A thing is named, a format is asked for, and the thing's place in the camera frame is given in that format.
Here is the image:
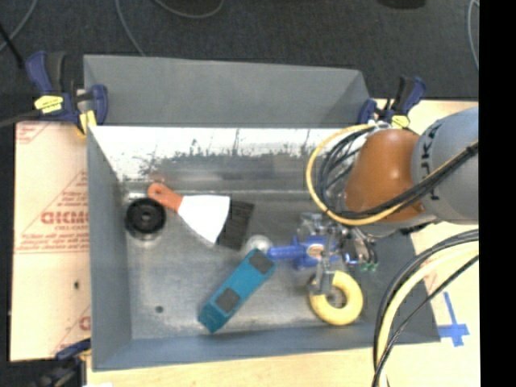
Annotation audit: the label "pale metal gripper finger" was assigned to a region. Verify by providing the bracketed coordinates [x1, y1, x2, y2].
[310, 260, 327, 296]
[325, 274, 343, 302]

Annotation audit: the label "blue plastic tool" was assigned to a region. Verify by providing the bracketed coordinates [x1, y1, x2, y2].
[265, 235, 344, 272]

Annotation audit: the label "silver ball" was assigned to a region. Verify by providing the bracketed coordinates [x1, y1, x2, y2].
[244, 234, 273, 255]

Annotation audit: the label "teal flat block grey pads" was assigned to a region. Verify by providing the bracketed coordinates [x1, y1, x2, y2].
[197, 248, 278, 335]

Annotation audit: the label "grey metal bin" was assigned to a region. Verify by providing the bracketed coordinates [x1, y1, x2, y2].
[82, 54, 441, 372]

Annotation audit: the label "brown cardboard board red print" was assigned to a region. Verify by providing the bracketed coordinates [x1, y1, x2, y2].
[8, 121, 93, 362]

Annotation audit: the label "yellow ring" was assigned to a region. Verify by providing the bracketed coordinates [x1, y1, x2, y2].
[307, 270, 364, 327]

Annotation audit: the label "orange-handled white brush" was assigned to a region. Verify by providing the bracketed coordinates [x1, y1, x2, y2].
[146, 182, 256, 252]

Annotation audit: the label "black round ring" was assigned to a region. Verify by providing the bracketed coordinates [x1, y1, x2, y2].
[124, 198, 168, 235]

